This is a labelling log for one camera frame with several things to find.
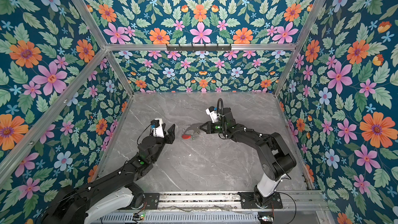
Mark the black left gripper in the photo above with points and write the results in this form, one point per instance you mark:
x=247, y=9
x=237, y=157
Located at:
x=170, y=137

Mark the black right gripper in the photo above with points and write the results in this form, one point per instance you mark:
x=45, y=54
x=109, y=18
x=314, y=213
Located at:
x=210, y=127

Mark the metal keyring holder red handle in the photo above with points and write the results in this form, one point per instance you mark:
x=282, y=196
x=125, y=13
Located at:
x=190, y=131

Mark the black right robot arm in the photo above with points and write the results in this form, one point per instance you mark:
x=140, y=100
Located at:
x=276, y=158

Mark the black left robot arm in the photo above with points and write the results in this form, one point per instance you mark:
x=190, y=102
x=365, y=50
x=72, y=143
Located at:
x=89, y=202

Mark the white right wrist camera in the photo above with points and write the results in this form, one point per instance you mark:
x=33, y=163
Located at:
x=212, y=112

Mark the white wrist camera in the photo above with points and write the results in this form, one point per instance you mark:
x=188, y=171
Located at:
x=157, y=128
x=212, y=112

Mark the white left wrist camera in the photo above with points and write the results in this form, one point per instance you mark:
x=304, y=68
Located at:
x=157, y=128

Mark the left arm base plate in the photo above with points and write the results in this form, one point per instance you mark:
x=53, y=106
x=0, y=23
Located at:
x=145, y=201

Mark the black hook rail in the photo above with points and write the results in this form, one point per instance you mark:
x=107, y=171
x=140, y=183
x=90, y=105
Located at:
x=203, y=47

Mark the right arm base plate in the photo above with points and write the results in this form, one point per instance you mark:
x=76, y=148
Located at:
x=254, y=200

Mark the white vented cable duct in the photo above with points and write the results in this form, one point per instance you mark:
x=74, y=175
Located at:
x=180, y=218

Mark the aluminium mounting rail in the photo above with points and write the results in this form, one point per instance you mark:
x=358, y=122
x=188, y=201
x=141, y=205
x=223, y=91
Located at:
x=299, y=200

